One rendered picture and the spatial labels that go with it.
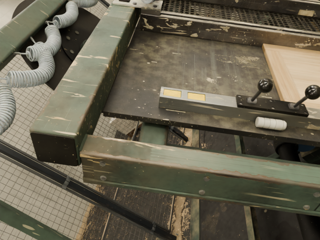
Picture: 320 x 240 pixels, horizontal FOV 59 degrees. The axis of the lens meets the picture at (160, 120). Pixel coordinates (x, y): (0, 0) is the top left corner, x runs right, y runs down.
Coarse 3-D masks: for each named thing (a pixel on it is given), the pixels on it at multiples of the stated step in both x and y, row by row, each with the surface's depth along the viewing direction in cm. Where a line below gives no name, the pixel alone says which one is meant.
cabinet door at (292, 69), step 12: (264, 48) 114; (276, 48) 115; (288, 48) 116; (276, 60) 107; (288, 60) 109; (300, 60) 110; (312, 60) 111; (276, 72) 100; (288, 72) 101; (300, 72) 103; (312, 72) 104; (276, 84) 96; (288, 84) 95; (300, 84) 97; (312, 84) 97; (288, 96) 90; (300, 96) 91
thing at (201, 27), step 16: (160, 0) 117; (144, 16) 115; (160, 16) 114; (176, 16) 117; (192, 16) 117; (160, 32) 119; (176, 32) 118; (192, 32) 117; (208, 32) 116; (224, 32) 116; (240, 32) 115; (256, 32) 114; (272, 32) 114; (288, 32) 115; (304, 32) 116; (304, 48) 117
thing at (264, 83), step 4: (260, 80) 70; (264, 80) 69; (268, 80) 69; (260, 84) 70; (264, 84) 69; (268, 84) 69; (272, 84) 69; (260, 88) 70; (264, 88) 69; (268, 88) 69; (272, 88) 70; (260, 92) 74; (264, 92) 70; (256, 96) 76; (248, 100) 80; (252, 100) 79; (256, 100) 80
